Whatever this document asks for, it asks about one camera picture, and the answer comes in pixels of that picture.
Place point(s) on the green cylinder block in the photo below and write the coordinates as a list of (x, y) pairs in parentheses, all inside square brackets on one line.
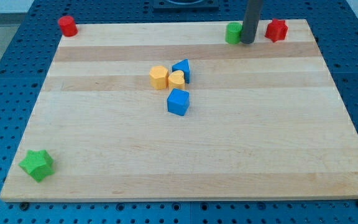
[(233, 33)]

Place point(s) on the blue cube block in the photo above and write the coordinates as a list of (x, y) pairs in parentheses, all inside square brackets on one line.
[(178, 102)]

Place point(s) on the yellow heart block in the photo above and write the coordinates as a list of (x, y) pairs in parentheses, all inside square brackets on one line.
[(176, 80)]

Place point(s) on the yellow hexagon block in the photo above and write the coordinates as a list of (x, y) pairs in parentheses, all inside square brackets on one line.
[(158, 77)]

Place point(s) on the blue triangle block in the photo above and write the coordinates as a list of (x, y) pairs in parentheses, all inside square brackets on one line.
[(184, 66)]

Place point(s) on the wooden board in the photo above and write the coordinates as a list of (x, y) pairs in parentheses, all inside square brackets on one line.
[(265, 120)]

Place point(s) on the red star block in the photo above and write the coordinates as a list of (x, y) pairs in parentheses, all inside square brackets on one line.
[(276, 30)]

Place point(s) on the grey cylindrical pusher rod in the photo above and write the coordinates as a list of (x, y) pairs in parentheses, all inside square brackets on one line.
[(251, 21)]

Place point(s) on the red cylinder block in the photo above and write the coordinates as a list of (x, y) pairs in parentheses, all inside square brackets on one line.
[(67, 26)]

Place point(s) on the green star block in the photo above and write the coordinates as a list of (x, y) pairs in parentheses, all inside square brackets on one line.
[(37, 164)]

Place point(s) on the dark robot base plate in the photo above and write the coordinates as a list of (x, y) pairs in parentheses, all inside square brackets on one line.
[(173, 5)]

